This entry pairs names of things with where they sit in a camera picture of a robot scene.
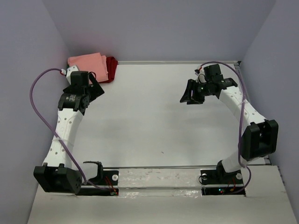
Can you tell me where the pink t shirt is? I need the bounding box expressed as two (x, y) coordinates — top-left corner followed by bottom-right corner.
(67, 53), (108, 82)

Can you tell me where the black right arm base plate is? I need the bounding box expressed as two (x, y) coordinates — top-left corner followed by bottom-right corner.
(198, 169), (245, 196)

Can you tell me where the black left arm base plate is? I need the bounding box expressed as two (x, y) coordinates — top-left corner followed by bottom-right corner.
(76, 169), (119, 196)

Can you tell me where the white front cover board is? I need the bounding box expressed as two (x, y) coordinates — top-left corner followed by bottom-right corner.
(28, 166), (297, 224)

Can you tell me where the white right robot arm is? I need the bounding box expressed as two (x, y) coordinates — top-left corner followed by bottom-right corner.
(180, 61), (278, 183)

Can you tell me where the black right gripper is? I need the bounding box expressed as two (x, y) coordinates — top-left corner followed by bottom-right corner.
(179, 79), (211, 105)

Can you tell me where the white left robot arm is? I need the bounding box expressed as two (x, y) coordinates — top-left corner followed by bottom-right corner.
(29, 69), (104, 194)

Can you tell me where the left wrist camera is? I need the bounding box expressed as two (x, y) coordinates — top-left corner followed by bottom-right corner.
(66, 65), (79, 84)

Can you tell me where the red folded t shirt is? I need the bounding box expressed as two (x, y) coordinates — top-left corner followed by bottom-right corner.
(96, 56), (118, 83)

